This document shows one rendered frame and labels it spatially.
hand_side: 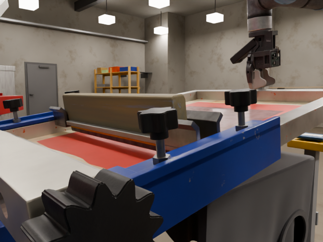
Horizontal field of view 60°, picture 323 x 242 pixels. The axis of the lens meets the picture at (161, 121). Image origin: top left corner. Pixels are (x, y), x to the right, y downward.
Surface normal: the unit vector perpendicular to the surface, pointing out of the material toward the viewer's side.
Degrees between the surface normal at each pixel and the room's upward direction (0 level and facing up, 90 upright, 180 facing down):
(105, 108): 98
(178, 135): 98
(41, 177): 8
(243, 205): 93
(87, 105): 98
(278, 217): 93
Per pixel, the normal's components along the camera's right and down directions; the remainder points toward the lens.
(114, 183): -0.53, -0.65
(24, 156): -0.10, -0.98
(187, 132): -0.73, 0.21
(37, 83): 0.69, 0.07
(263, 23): -0.03, 0.20
